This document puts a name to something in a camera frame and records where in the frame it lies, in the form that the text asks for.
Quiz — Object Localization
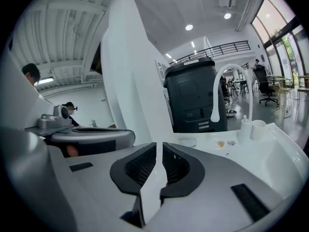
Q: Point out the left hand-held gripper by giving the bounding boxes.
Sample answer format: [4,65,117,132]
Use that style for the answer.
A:
[25,104,136,158]

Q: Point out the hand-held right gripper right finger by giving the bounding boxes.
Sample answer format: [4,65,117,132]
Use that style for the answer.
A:
[146,143,283,232]

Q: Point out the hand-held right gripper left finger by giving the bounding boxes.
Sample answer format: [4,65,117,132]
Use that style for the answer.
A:
[52,142,157,232]

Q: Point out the tube ceiling light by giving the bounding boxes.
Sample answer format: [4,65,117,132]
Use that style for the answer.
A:
[33,77,55,86]

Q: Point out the white soap dispenser bottle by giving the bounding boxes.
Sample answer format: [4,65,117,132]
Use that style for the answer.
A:
[236,115,253,146]

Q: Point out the white sink basin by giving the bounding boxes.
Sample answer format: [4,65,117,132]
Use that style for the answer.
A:
[134,122,309,204]

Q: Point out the white cup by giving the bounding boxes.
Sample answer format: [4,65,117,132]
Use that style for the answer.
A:
[250,119,267,141]

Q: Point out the large black machine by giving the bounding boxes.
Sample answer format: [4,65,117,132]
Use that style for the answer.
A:
[164,57,229,133]

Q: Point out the white curved faucet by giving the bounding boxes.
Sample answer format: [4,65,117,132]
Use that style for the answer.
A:
[210,63,253,123]

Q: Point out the black table with chairs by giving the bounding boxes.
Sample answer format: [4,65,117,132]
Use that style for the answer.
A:
[224,78,254,97]

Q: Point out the black office chair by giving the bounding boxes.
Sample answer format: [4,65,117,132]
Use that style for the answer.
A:
[253,64,281,107]

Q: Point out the black mezzanine railing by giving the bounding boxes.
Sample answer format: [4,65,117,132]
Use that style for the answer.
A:
[169,40,249,66]

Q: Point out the gold wire chair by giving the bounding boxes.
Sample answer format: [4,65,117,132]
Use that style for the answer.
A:
[272,76,295,118]

